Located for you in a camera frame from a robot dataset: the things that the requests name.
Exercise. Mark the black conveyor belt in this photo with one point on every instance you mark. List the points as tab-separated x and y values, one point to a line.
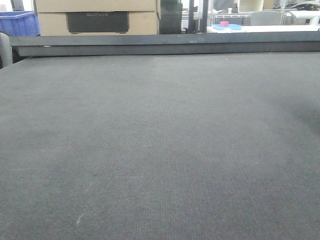
171	147

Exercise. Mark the lower EcoFlow cardboard box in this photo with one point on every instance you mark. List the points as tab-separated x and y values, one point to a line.
98	23

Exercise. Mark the upper cardboard box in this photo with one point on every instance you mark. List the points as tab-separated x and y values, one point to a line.
59	6

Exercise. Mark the black cabinet panel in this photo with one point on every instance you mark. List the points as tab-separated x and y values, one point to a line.
171	17

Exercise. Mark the pink tape roll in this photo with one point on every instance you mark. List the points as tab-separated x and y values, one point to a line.
224	24

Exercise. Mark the blue tray on table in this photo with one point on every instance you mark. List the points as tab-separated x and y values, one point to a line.
234	27

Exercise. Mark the white background table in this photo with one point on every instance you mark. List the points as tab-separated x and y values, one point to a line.
269	28

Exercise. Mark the grey office chair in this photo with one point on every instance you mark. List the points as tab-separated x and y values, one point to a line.
265	18

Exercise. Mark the grey chair back left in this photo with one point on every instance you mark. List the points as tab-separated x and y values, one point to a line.
6	53

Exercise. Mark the blue plastic crate background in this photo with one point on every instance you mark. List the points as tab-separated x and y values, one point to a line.
19	23

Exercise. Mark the black vertical post left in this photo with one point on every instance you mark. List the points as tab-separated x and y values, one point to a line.
191	20

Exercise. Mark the black vertical post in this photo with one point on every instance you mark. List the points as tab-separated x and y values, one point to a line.
204	18
191	20

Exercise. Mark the black vertical post right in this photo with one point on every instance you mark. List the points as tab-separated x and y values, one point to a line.
204	18

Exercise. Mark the black conveyor side rail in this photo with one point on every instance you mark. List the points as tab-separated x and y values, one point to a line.
170	44

